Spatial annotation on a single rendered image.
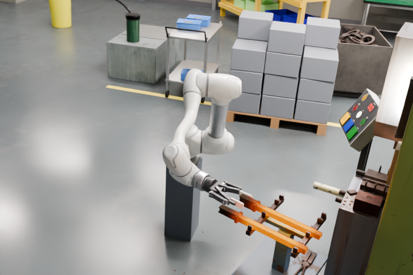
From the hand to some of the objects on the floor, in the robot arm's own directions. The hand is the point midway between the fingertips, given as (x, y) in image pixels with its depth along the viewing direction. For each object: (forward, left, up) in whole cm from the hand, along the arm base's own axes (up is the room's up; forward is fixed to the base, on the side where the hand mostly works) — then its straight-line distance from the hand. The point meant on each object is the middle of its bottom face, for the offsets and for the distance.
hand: (242, 199), depth 212 cm
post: (+60, +102, -100) cm, 155 cm away
